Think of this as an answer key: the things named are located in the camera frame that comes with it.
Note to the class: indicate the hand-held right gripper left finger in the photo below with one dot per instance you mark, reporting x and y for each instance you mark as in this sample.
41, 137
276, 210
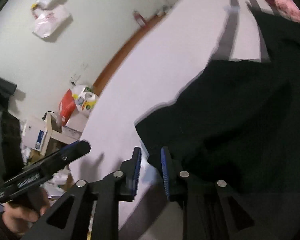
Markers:
137, 172

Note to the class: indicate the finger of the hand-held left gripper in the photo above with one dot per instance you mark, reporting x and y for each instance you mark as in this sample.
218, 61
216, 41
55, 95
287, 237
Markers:
77, 150

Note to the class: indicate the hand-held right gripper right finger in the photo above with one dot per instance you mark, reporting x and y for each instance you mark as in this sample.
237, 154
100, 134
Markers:
165, 175

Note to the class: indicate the black printed t-shirt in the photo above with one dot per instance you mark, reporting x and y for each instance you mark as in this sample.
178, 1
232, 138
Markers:
240, 117

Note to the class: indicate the person's left hand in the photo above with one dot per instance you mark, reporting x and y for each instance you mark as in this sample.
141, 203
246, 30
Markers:
20, 217

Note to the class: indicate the open cardboard box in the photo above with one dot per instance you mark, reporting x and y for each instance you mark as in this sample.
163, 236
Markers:
65, 130

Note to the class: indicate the black panel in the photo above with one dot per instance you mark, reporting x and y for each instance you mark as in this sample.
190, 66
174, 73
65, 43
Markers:
7, 147

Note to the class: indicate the red bag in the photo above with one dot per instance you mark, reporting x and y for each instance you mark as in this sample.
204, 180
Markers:
67, 107

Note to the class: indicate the white cardboard box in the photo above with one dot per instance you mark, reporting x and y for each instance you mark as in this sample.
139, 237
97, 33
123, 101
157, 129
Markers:
36, 133

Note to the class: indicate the white detergent bottle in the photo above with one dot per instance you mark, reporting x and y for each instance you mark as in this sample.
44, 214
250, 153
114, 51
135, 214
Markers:
86, 102

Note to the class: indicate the dark angular object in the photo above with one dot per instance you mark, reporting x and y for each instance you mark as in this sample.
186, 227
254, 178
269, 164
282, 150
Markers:
1, 92

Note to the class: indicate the pink garment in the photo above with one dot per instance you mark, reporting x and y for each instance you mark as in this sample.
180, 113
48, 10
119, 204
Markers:
287, 5

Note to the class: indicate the white plastic bags on wall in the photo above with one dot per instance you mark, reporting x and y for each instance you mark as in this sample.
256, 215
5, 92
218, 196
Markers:
52, 22

